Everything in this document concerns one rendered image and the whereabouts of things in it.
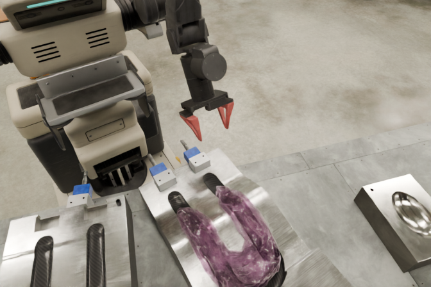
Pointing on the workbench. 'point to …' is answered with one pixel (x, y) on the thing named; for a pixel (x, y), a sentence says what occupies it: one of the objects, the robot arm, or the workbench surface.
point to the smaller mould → (399, 219)
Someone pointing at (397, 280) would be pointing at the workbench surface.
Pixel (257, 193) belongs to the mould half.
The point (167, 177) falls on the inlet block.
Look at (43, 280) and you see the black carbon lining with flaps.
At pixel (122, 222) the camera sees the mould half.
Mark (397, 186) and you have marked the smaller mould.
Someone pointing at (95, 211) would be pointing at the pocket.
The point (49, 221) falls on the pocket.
